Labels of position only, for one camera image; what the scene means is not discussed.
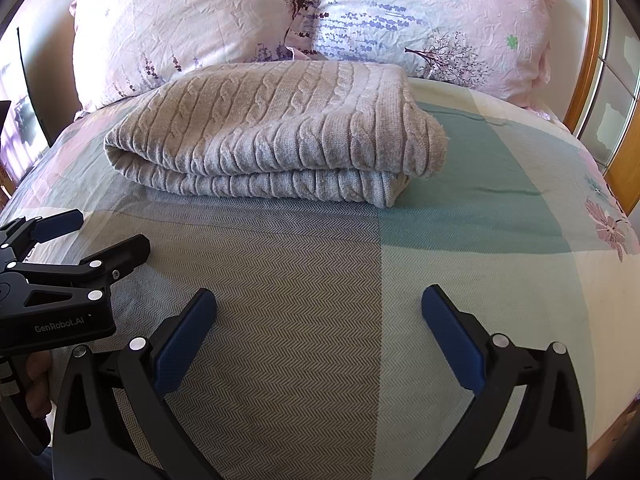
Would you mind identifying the pink floral pillow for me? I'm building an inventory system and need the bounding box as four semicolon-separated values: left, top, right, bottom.
69;0;302;113
284;0;572;111

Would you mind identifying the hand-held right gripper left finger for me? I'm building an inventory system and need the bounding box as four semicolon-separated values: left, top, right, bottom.
51;287;218;480

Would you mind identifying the wooden headboard frame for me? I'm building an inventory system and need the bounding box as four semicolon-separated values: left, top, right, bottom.
562;0;640;221

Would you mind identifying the person's left hand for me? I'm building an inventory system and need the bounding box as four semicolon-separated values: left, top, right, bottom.
24;349;55;420

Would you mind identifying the grey cable knit sweater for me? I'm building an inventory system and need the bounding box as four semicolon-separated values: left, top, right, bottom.
103;60;449;210

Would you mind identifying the patchwork herringbone bed sheet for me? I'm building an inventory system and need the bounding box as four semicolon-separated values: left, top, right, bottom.
0;76;640;480

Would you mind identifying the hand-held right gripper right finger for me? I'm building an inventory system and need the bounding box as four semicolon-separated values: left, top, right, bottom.
421;284;590;480

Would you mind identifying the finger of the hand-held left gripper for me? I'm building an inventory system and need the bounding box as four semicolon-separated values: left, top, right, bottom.
0;234;152;312
0;209;85;267

